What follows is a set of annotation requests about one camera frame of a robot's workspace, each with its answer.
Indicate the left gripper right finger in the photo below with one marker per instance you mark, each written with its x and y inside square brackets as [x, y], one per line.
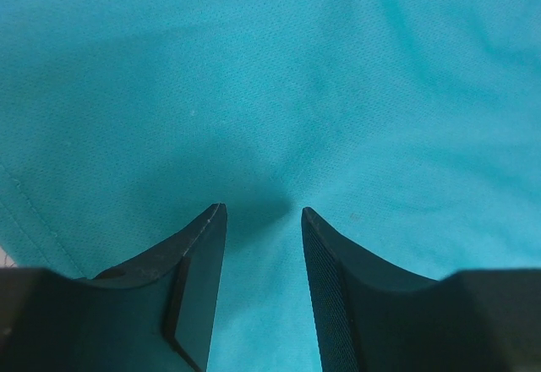
[371, 315]

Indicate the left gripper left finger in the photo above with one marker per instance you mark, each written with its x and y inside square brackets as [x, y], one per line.
[153, 312]

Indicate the teal blue t shirt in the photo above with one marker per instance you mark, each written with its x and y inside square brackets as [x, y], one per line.
[411, 126]

